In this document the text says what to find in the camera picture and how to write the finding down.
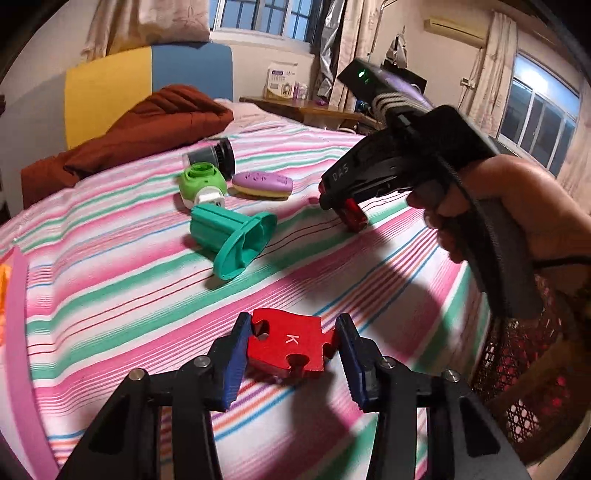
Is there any window with blue panes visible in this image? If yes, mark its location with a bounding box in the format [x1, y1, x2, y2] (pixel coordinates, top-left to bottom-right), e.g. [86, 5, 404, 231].
[208, 0, 325, 43]

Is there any red metallic cylinder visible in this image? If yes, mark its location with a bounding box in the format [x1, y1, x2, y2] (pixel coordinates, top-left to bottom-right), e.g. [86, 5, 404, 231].
[334, 198, 368, 233]

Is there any rust brown blanket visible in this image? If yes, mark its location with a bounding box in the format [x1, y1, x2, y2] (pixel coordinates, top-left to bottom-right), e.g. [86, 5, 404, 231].
[21, 84, 233, 208]

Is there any white product box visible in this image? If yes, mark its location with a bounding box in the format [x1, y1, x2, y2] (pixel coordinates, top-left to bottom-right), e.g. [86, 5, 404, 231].
[263, 62, 298, 100]

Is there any beige floral curtain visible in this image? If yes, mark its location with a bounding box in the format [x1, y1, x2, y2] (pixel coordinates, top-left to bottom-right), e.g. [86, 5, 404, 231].
[81, 0, 211, 61]

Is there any pink-rimmed white tray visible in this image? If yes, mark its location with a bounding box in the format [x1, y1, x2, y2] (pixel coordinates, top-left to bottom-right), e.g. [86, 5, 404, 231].
[1, 247, 59, 479]

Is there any right side window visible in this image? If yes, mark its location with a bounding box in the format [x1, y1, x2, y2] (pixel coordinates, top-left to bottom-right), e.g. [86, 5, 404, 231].
[497, 54, 580, 176]

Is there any grey yellow blue headboard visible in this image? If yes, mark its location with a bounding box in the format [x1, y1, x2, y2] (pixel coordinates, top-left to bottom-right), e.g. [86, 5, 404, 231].
[1, 42, 233, 216]

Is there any striped pink green bedsheet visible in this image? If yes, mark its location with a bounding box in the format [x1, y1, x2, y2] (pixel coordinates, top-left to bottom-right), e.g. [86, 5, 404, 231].
[1, 122, 489, 467]

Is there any person's right hand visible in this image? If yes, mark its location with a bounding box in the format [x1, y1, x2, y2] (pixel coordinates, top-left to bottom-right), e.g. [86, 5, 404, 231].
[407, 155, 590, 263]

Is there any wooden desk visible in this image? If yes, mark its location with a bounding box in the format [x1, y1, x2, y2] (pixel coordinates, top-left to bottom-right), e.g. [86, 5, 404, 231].
[239, 97, 379, 134]

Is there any red puzzle piece K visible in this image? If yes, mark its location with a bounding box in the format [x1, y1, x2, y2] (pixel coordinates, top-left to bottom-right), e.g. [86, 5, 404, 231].
[247, 308, 338, 379]

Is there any red patterned chair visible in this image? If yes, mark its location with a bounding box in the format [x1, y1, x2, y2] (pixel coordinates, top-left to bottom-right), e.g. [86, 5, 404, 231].
[472, 276, 590, 465]

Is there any orange block toy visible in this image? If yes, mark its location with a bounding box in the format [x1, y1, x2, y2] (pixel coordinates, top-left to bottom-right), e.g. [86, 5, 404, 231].
[0, 264, 12, 345]

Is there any black grey cylinder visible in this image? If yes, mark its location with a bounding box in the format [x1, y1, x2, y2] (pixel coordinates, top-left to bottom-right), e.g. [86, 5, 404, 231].
[185, 138, 235, 181]

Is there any black camera box green light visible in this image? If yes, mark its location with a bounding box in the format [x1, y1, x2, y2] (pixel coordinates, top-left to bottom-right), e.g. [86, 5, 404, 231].
[338, 59, 434, 123]

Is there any pink pillow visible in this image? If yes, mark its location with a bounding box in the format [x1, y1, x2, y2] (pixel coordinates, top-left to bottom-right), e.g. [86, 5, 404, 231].
[215, 98, 287, 136]

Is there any wall air conditioner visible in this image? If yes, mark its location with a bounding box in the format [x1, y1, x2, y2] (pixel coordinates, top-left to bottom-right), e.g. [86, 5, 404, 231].
[424, 17, 487, 49]

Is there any teal flanged plastic holder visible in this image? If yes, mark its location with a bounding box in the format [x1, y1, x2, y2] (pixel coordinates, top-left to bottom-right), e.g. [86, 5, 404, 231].
[190, 204, 277, 281]

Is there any purple oval case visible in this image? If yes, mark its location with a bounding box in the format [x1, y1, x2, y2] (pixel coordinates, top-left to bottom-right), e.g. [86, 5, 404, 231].
[232, 171, 294, 198]

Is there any green plug-in device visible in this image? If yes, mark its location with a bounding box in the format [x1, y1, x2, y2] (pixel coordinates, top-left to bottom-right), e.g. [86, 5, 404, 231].
[178, 162, 228, 210]

